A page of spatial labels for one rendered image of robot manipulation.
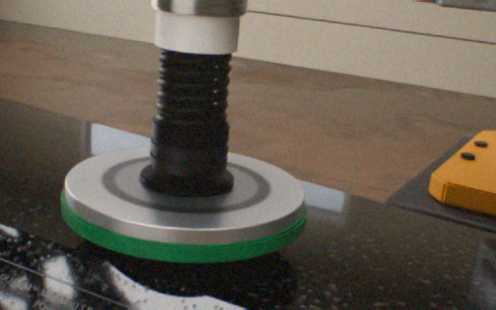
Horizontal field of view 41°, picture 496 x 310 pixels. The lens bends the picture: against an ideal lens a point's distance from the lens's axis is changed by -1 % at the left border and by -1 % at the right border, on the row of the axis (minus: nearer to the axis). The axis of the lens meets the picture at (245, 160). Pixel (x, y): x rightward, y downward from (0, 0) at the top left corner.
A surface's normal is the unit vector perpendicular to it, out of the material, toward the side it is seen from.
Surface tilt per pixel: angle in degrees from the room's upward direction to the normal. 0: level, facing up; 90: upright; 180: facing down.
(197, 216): 0
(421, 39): 90
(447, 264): 0
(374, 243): 0
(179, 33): 90
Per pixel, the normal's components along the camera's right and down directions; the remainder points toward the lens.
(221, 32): 0.60, 0.29
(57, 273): -0.25, -0.51
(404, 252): 0.09, -0.95
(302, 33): -0.40, 0.24
